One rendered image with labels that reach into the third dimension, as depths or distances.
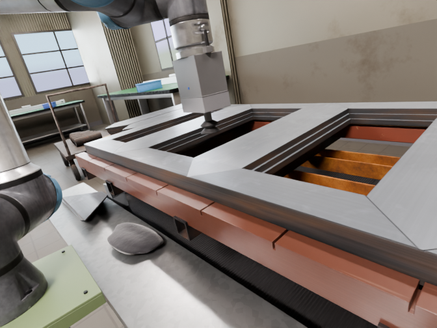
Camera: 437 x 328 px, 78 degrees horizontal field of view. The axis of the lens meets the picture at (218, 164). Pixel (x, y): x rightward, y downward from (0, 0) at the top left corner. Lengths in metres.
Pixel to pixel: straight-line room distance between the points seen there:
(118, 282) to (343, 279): 0.48
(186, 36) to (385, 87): 2.75
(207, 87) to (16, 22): 8.02
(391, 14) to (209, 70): 2.69
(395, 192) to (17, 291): 0.71
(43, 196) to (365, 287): 0.67
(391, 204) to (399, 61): 2.67
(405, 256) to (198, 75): 0.40
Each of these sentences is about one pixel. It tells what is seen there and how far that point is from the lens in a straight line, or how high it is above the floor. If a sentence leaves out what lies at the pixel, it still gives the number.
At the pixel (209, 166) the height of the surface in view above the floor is 0.87.
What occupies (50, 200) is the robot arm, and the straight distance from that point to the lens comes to 0.77.
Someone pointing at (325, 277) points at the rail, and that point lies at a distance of 0.42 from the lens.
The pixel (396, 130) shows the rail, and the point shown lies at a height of 0.79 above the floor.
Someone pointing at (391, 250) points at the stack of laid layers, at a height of 0.85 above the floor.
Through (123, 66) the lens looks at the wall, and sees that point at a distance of 6.61.
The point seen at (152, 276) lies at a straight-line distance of 0.67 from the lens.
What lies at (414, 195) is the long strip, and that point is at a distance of 0.49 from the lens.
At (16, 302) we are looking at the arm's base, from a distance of 0.70.
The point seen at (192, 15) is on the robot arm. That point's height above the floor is 1.18.
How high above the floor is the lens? 1.10
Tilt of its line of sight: 21 degrees down
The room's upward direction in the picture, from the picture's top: 11 degrees counter-clockwise
